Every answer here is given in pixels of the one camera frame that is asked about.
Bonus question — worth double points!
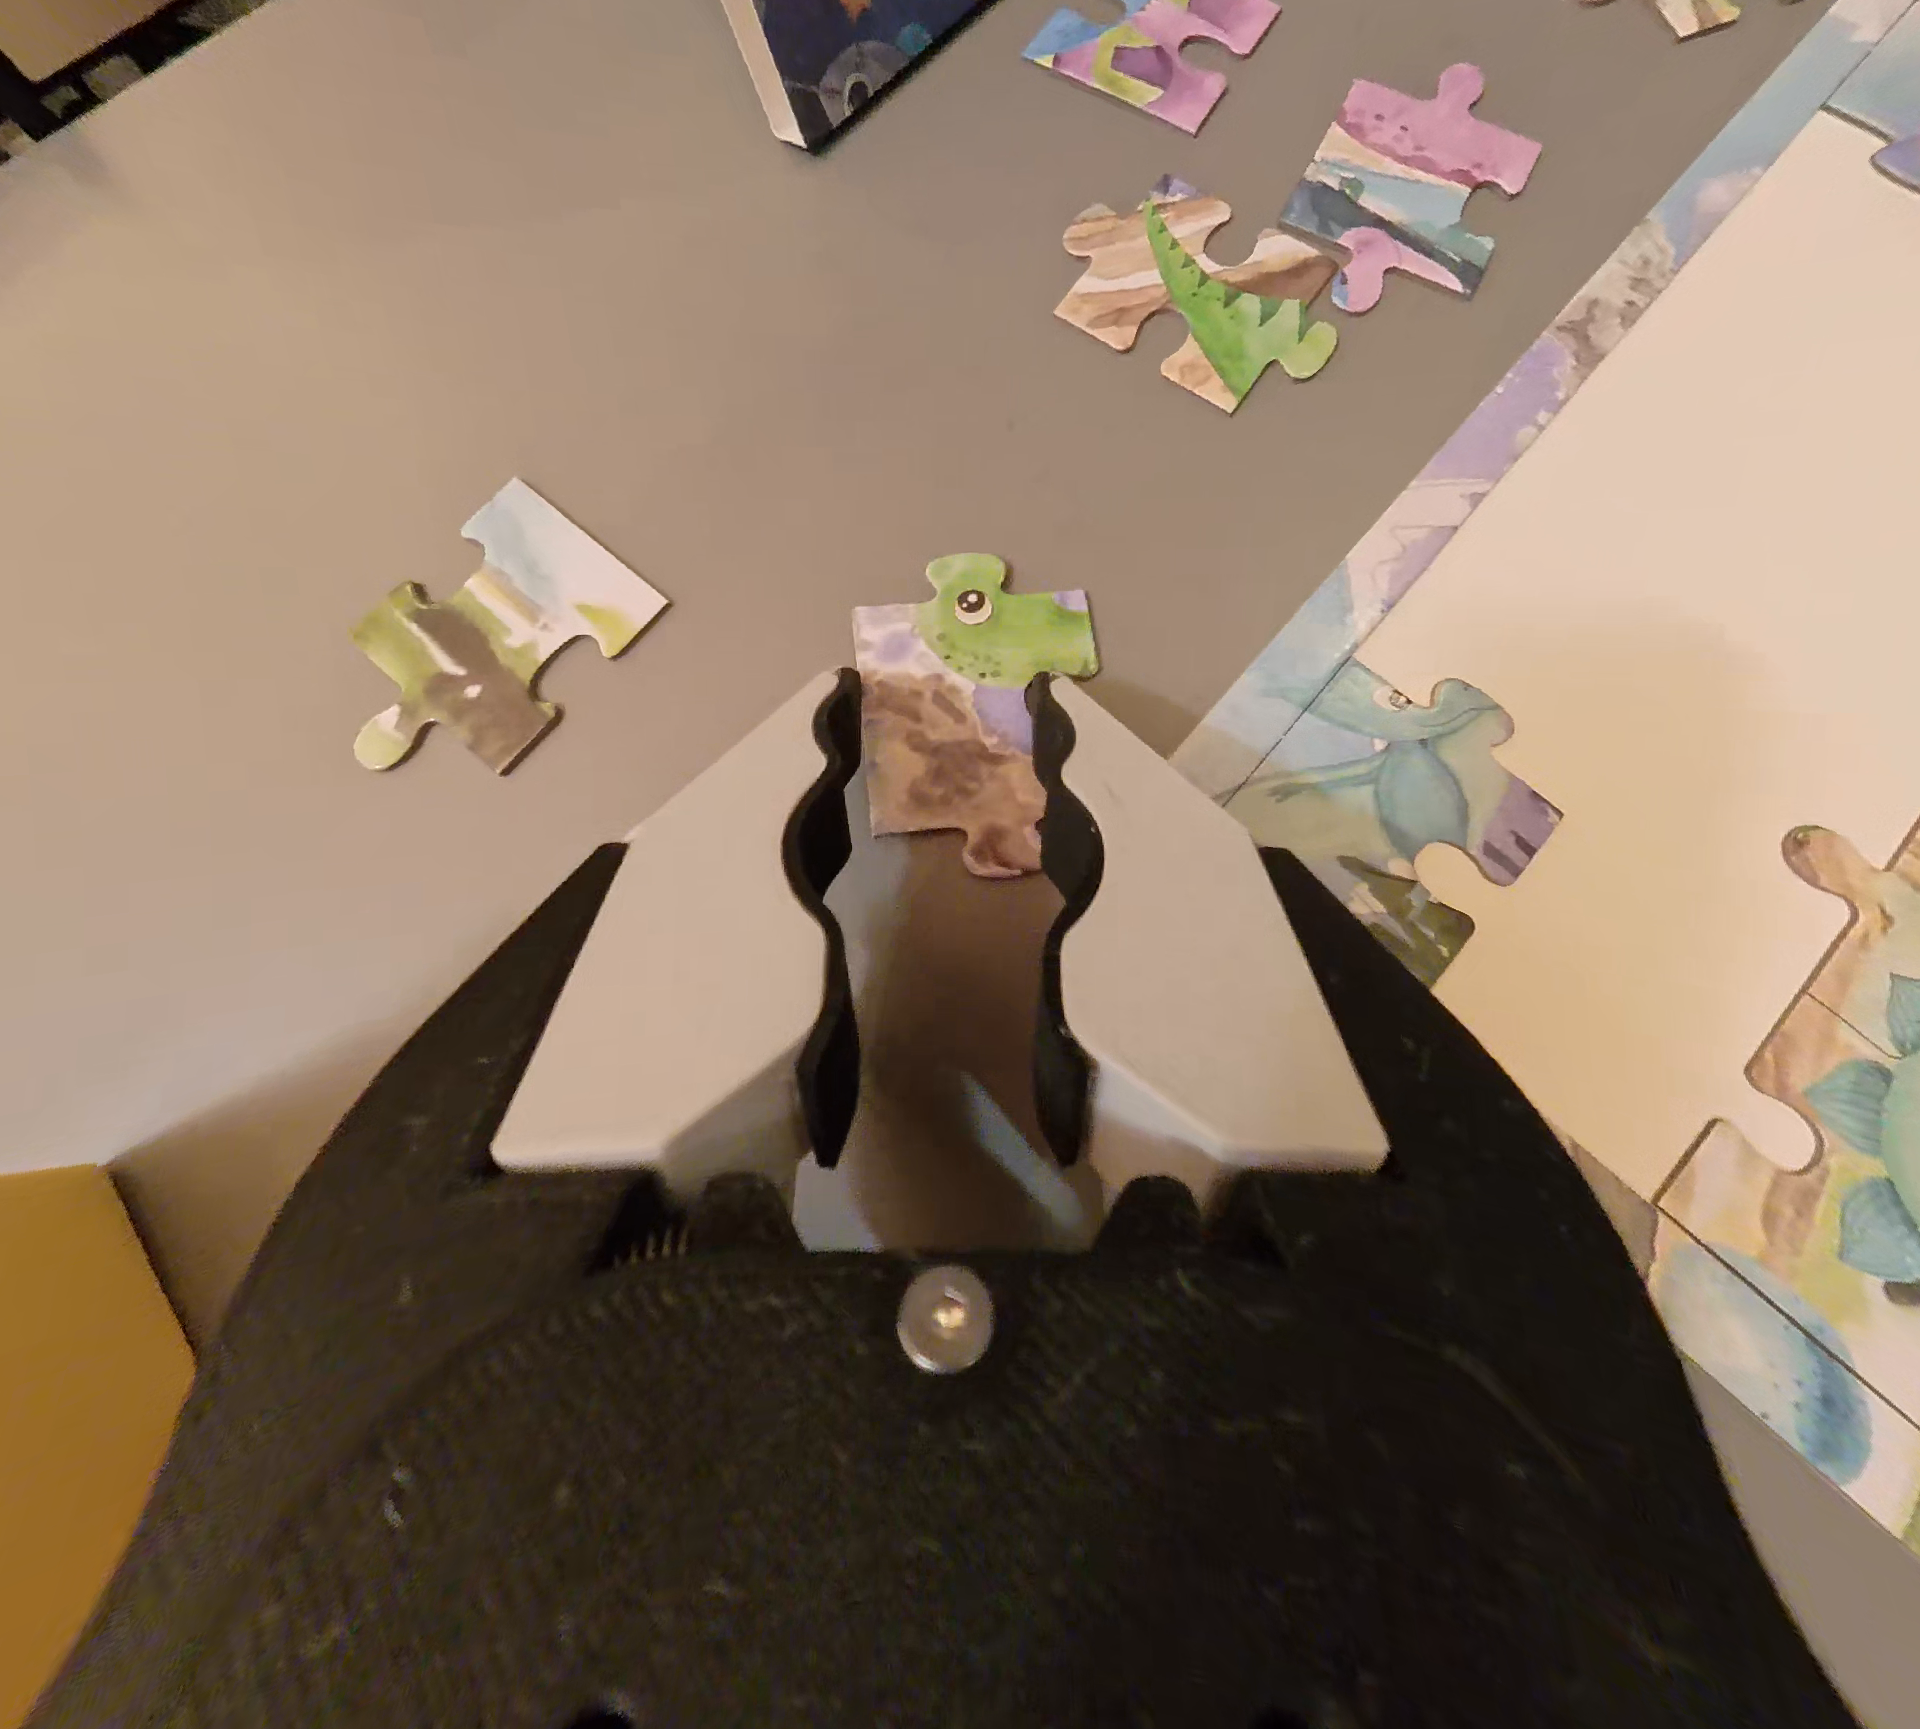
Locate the teal baby dinosaur corner piece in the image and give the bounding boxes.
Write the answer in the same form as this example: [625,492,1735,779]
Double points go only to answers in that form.
[1223,664,1566,988]

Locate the jigsaw puzzle pieces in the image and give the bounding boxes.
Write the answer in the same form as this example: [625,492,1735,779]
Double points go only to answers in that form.
[348,0,1920,779]

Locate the green dinosaur face puzzle piece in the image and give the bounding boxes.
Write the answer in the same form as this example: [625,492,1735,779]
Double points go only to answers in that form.
[850,555,1103,880]

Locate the joined green dinosaur puzzle pieces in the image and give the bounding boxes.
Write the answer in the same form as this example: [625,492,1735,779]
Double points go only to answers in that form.
[1650,820,1920,1461]

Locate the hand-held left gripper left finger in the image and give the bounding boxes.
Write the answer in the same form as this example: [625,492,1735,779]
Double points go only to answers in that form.
[493,669,869,1213]

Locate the pink spotted back puzzle piece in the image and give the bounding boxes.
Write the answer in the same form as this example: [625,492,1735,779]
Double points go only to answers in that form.
[1279,60,1545,317]

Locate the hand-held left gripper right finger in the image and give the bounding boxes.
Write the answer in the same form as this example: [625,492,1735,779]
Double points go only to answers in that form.
[1027,675,1390,1213]

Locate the white puzzle tray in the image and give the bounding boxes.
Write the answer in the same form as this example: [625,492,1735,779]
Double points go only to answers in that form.
[1170,0,1920,1559]

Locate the yellow plastic bin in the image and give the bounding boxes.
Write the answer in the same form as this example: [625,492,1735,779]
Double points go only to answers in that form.
[0,1163,200,1729]

